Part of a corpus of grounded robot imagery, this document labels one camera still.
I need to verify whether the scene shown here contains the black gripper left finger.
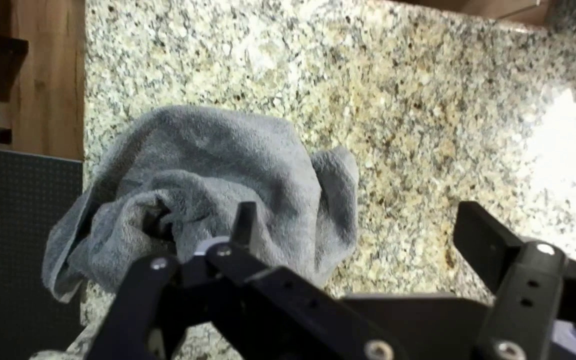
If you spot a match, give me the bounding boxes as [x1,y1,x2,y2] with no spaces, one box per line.
[86,200,412,360]

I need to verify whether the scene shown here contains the gray towel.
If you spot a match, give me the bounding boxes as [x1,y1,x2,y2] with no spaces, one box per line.
[39,104,361,307]

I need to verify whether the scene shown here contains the dark gray perforated panel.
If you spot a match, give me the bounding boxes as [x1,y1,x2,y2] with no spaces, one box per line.
[0,146,86,360]

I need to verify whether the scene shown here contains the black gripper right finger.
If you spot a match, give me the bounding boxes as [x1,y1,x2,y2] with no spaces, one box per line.
[451,200,576,360]

